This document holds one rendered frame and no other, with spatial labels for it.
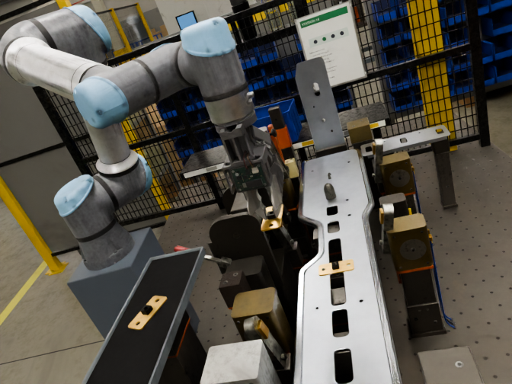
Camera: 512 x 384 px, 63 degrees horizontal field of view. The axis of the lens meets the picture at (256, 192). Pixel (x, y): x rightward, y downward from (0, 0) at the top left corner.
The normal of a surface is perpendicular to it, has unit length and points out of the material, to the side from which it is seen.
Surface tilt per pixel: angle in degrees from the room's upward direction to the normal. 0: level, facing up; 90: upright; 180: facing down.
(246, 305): 0
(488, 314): 0
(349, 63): 90
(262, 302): 0
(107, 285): 90
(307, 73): 90
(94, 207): 90
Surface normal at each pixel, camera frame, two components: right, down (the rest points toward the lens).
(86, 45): 0.74, 0.38
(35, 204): -0.04, 0.46
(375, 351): -0.33, -0.84
